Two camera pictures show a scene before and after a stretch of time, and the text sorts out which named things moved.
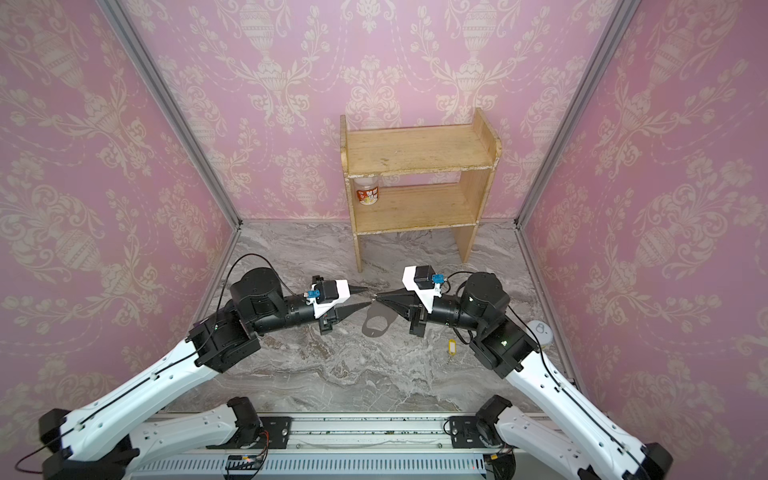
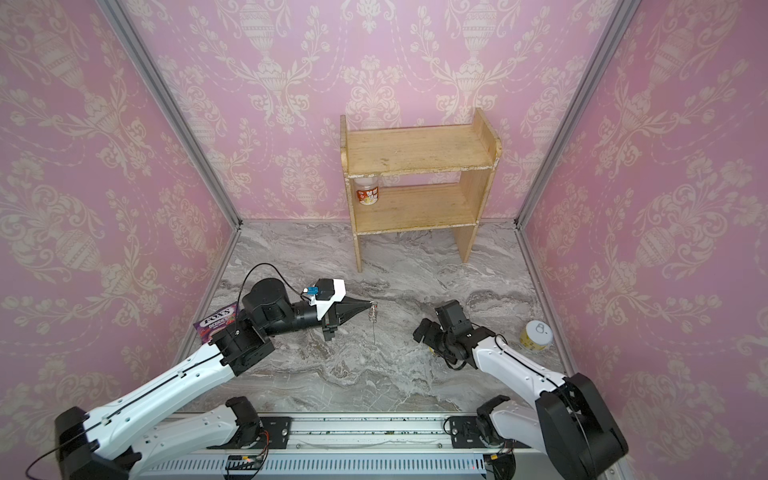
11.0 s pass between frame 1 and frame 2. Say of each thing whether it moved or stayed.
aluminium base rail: stayed
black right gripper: moved
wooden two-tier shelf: stayed
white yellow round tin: stayed
